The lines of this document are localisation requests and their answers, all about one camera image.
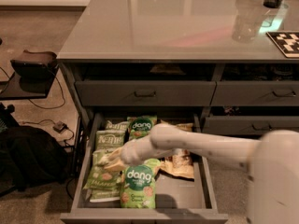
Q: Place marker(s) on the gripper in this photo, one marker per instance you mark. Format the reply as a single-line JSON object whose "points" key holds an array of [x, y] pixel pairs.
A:
{"points": [[130, 154]]}

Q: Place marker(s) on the green Kettle jalapeno bag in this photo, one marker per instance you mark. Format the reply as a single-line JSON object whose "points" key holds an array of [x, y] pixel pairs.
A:
{"points": [[98, 177]]}

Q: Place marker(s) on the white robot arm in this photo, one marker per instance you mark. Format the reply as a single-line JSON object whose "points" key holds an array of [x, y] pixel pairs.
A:
{"points": [[271, 162]]}

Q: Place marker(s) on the rear green Kettle bag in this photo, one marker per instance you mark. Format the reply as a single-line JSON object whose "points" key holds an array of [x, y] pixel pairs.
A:
{"points": [[120, 126]]}

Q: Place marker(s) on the front green Dang bag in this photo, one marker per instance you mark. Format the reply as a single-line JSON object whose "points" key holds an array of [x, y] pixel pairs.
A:
{"points": [[138, 185]]}

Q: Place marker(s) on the green dang bag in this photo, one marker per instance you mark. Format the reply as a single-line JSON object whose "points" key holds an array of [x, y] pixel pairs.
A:
{"points": [[138, 185], [140, 126]]}

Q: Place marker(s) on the rear green Dang bag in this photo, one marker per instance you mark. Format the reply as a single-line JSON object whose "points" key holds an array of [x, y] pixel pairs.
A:
{"points": [[140, 126]]}

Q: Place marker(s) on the brown sea salt chip bag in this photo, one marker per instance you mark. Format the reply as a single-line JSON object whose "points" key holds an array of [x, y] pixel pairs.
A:
{"points": [[179, 165]]}

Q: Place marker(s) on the grey top left drawer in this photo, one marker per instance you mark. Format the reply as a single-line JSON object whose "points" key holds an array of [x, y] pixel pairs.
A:
{"points": [[144, 93]]}

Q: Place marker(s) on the black bag on floor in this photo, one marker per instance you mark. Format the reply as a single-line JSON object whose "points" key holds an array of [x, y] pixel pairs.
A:
{"points": [[32, 156]]}

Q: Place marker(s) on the open grey middle drawer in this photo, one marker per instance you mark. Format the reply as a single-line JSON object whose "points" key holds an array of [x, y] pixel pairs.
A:
{"points": [[178, 201]]}

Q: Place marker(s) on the grey middle right drawer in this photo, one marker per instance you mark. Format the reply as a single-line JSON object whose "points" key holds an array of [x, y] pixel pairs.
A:
{"points": [[247, 125]]}

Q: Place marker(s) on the grey top right drawer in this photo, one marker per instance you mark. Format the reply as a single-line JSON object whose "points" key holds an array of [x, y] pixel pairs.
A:
{"points": [[256, 93]]}

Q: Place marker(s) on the black power adapter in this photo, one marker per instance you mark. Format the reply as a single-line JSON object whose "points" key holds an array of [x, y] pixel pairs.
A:
{"points": [[59, 126]]}

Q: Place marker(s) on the small dark side table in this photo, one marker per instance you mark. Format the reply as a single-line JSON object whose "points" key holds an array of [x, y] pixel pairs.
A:
{"points": [[18, 88]]}

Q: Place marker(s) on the grey cabinet with glass top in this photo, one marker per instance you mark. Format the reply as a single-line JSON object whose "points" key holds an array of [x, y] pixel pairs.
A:
{"points": [[172, 40]]}

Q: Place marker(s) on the black white fiducial marker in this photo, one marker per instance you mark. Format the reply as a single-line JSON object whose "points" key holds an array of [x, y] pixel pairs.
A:
{"points": [[287, 42]]}

